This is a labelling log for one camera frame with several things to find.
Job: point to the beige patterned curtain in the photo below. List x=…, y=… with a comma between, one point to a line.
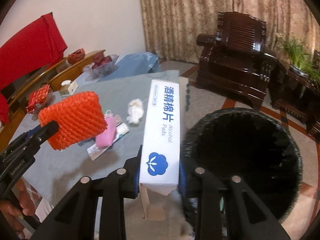
x=187, y=17

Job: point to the tissue box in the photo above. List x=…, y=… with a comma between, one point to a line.
x=70, y=88

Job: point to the white tissue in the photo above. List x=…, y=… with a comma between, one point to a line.
x=135, y=112

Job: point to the red patterned packet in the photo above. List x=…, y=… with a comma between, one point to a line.
x=37, y=96

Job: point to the dark wooden side table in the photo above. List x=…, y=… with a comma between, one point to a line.
x=292, y=97

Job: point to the orange foam net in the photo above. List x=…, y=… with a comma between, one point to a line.
x=75, y=120

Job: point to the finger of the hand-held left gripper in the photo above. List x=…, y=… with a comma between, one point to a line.
x=47, y=131
x=22, y=140

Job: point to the person's left hand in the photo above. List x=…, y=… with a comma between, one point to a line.
x=26, y=200

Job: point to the grey tablecloth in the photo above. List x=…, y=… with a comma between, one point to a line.
x=112, y=92

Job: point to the white blue cardboard box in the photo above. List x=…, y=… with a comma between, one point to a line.
x=162, y=130

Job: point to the dark wooden armchair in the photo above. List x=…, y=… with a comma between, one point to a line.
x=232, y=62
x=317, y=58

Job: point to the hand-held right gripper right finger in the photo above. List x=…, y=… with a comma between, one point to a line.
x=182, y=180

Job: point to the red cloth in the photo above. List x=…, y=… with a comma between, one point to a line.
x=30, y=47

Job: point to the potted green plant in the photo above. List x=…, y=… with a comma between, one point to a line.
x=297, y=52

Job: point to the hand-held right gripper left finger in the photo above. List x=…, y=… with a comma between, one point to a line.
x=136, y=186

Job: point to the white grey paper packaging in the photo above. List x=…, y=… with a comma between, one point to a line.
x=96, y=152

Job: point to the red apple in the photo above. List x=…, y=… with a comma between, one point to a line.
x=98, y=58
x=108, y=59
x=95, y=66

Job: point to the red openwork basket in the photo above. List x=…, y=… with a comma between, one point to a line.
x=76, y=57

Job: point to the trash bin with black bag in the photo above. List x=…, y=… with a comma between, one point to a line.
x=250, y=140

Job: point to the large glass fruit bowl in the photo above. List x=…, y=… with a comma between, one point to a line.
x=100, y=72

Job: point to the pink pouch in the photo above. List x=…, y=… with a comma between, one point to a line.
x=106, y=136

